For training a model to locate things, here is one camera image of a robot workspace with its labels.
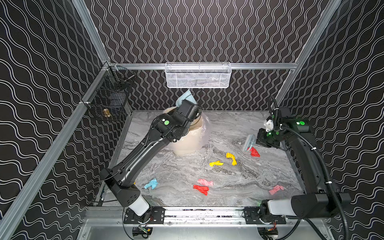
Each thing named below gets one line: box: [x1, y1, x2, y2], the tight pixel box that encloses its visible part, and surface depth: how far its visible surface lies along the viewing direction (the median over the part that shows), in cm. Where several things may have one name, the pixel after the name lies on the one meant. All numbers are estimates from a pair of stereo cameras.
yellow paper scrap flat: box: [209, 160, 224, 167], surface depth 94 cm
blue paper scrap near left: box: [143, 178, 159, 190], surface depth 85 cm
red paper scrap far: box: [247, 147, 261, 158], surface depth 99 cm
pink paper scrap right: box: [269, 184, 284, 195], surface depth 83 cm
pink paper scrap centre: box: [197, 178, 214, 186], surface depth 87 cm
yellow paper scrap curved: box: [226, 152, 238, 166], surface depth 97 cm
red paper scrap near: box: [192, 184, 209, 196], surface depth 85 cm
